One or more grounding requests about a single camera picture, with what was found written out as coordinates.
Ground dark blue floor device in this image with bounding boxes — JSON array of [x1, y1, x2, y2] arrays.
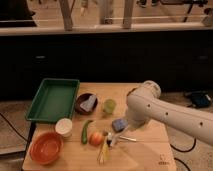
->
[[186, 91, 212, 108]]

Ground wooden board table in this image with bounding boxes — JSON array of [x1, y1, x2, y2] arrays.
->
[[23, 83, 176, 171]]

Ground dark brown bowl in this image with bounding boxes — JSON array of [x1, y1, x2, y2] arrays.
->
[[75, 93, 98, 115]]

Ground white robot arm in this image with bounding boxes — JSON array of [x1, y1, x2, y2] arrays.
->
[[126, 80, 213, 146]]

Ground blue sponge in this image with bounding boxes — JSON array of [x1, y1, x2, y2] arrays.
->
[[112, 119, 128, 132]]

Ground yellow banana toy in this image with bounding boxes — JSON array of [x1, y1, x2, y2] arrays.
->
[[98, 142, 109, 164]]

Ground black cable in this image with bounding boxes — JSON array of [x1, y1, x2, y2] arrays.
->
[[170, 138, 198, 154]]

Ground silver fork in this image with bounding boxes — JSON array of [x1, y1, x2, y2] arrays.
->
[[103, 131, 138, 143]]

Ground white dish brush black bristles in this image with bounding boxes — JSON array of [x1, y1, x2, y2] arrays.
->
[[107, 127, 129, 147]]

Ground green plastic cup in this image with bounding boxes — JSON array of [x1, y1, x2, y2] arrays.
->
[[103, 99, 116, 114]]

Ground orange bowl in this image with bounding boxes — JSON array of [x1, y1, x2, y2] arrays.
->
[[30, 132, 63, 165]]

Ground white paper cup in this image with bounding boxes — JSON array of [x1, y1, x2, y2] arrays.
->
[[55, 118, 72, 137]]

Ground orange round fruit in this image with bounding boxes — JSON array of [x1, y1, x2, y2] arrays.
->
[[89, 132, 103, 146]]

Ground grey cloth piece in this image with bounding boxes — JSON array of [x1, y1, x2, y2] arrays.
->
[[80, 95, 97, 112]]

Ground green chili pepper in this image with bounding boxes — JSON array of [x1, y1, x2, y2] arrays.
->
[[81, 120, 93, 145]]

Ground green plastic tray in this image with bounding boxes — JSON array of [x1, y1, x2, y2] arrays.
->
[[25, 78, 80, 124]]

